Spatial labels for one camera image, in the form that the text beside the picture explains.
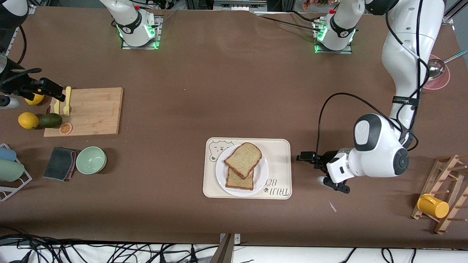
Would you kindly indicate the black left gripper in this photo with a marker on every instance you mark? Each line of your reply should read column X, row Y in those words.
column 324, row 160

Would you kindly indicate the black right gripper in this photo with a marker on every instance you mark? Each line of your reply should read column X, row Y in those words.
column 19, row 86

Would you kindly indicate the white round plate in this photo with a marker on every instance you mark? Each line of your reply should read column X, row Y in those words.
column 261, row 175

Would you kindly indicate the thick brown bread slice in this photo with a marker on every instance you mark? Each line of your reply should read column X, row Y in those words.
column 244, row 159

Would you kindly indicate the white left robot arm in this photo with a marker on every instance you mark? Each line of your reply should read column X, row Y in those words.
column 376, row 157

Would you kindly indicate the yellow plastic knife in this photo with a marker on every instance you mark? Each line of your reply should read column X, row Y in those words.
column 57, row 107

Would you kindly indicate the yellow plastic fork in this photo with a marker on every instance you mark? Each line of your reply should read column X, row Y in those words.
column 67, row 104

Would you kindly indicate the yellow lemon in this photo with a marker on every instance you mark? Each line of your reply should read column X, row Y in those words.
column 36, row 100
column 28, row 120

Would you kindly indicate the cream bear print tray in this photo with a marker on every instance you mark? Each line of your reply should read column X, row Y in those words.
column 281, row 157

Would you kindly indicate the dark green avocado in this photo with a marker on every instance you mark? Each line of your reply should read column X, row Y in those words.
column 50, row 120

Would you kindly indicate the orange slice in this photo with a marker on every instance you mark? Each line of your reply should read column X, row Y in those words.
column 65, row 128

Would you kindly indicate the wooden cutting board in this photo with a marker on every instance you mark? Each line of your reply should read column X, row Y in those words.
column 91, row 113

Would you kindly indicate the small white paper scrap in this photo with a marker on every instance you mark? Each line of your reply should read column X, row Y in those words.
column 332, row 206

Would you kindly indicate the pink cloth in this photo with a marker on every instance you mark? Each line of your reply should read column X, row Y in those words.
column 74, row 157

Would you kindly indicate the thin brown bread slice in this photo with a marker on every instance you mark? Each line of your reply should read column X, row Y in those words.
column 239, row 183

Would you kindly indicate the dark grey sponge cloth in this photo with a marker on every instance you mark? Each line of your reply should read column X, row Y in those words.
column 58, row 164

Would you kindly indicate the light blue cup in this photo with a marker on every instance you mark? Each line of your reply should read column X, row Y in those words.
column 7, row 154

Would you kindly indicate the pale green bowl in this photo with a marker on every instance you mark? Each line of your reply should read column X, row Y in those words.
column 91, row 160

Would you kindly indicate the pale green cup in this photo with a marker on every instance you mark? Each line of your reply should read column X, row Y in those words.
column 11, row 170

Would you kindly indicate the yellow mug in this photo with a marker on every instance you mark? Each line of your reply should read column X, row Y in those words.
column 433, row 206

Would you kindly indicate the wooden cup rack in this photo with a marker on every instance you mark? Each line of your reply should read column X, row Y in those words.
column 444, row 182

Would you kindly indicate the pink bowl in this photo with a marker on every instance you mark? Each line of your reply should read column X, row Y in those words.
column 440, row 82

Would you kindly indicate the metal scoop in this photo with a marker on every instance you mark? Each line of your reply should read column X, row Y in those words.
column 437, row 67

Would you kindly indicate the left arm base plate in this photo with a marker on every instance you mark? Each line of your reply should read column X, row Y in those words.
column 347, row 50

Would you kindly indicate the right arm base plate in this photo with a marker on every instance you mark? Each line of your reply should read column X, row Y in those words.
column 158, row 40

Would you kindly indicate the metal bracket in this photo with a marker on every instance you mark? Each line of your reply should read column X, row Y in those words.
column 226, row 248

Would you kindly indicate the aluminium frame profile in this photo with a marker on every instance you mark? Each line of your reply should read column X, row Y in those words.
column 453, row 12

